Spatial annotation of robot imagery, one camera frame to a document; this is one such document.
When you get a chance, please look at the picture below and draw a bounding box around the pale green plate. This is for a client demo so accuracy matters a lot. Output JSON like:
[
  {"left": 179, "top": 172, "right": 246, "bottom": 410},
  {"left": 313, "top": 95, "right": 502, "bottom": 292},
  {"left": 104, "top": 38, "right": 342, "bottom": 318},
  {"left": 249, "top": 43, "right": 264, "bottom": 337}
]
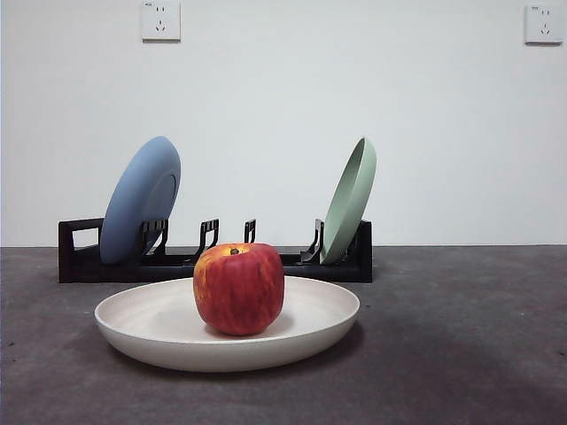
[{"left": 319, "top": 135, "right": 378, "bottom": 266}]

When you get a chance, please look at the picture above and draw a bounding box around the pale blue plate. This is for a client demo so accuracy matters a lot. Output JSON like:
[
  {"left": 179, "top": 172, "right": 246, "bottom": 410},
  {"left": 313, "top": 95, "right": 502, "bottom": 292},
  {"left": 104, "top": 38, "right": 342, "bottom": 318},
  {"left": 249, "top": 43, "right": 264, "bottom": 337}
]
[{"left": 98, "top": 135, "right": 183, "bottom": 266}]

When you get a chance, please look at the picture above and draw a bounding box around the cream yellow plate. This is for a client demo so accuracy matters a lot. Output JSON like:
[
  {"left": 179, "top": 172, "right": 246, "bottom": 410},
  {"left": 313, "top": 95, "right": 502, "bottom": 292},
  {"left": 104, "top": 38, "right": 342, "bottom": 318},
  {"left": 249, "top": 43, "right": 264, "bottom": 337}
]
[{"left": 94, "top": 274, "right": 361, "bottom": 373}]

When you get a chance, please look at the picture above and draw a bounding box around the white wall socket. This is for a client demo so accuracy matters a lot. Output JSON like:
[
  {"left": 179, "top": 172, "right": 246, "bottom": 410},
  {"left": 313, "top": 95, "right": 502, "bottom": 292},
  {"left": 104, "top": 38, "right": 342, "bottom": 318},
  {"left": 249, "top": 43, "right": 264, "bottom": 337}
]
[
  {"left": 524, "top": 3, "right": 564, "bottom": 45},
  {"left": 141, "top": 0, "right": 182, "bottom": 43}
]

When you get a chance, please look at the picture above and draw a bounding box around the red yellow apple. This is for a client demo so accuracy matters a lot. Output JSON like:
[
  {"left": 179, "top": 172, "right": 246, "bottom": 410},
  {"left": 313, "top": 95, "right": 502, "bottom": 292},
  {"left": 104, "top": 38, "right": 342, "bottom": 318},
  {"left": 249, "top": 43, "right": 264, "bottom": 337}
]
[{"left": 192, "top": 242, "right": 285, "bottom": 336}]

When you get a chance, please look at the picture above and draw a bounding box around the black plate rack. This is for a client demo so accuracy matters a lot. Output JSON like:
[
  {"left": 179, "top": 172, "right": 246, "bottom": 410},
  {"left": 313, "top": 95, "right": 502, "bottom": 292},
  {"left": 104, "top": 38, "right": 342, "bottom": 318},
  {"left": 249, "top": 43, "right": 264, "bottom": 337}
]
[{"left": 58, "top": 217, "right": 374, "bottom": 284}]

